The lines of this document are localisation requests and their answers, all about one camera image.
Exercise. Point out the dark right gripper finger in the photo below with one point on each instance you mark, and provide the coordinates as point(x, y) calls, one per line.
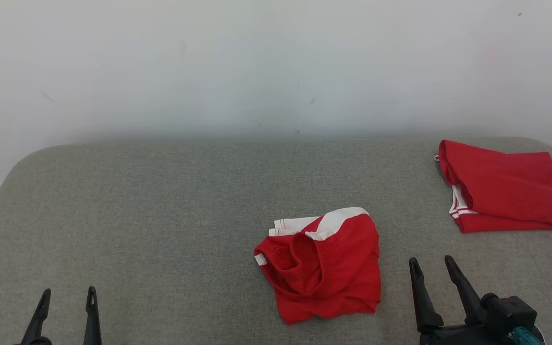
point(424, 297)
point(465, 292)

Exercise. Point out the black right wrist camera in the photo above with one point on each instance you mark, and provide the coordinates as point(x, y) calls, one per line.
point(511, 314)

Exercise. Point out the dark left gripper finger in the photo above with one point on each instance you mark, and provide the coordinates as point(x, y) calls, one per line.
point(39, 321)
point(92, 318)

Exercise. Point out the red basketball jersey number 23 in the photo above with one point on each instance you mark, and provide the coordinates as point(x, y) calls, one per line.
point(506, 191)

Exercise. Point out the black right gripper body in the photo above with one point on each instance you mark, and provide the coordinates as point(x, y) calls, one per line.
point(458, 335)

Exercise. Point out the red shorts with white stripe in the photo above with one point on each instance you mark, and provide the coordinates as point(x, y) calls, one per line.
point(328, 273)

